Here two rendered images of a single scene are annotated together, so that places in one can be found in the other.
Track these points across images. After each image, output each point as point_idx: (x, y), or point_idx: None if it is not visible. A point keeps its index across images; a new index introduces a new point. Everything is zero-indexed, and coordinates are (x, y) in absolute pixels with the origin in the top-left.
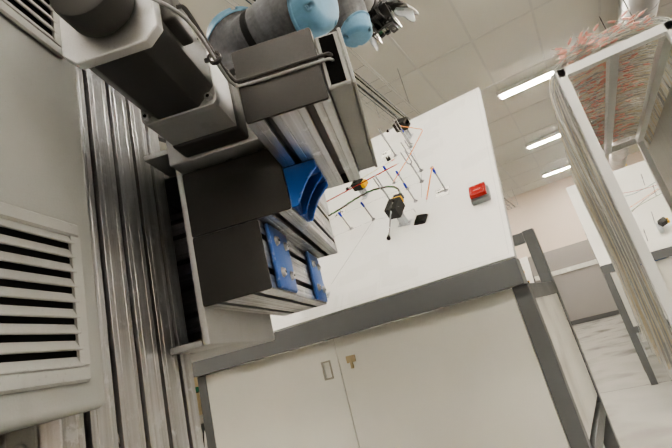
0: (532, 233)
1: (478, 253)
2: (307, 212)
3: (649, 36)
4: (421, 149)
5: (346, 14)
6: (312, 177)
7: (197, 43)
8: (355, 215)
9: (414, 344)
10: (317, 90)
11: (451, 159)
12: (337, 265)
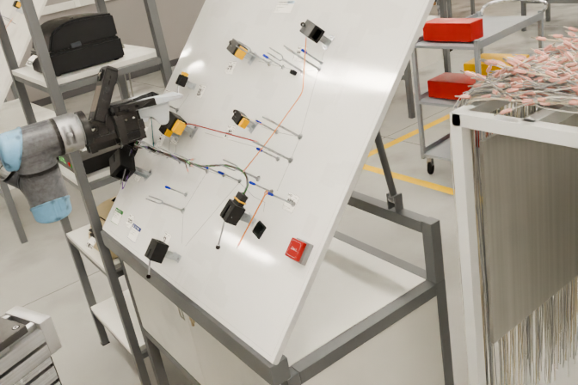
0: (429, 230)
1: (260, 331)
2: None
3: (572, 144)
4: (321, 88)
5: (29, 204)
6: None
7: None
8: (234, 155)
9: (224, 346)
10: None
11: (325, 148)
12: (197, 223)
